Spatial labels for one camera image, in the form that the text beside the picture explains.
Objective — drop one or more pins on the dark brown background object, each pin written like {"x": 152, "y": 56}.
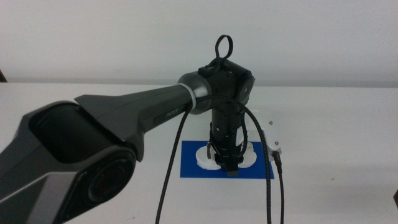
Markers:
{"x": 2, "y": 78}

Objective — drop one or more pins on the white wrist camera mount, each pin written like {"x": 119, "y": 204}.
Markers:
{"x": 270, "y": 137}

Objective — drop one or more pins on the blue rectangular mat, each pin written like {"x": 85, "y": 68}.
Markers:
{"x": 192, "y": 168}

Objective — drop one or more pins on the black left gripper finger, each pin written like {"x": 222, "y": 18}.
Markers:
{"x": 233, "y": 173}

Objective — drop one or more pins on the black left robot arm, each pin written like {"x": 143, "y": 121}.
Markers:
{"x": 102, "y": 124}

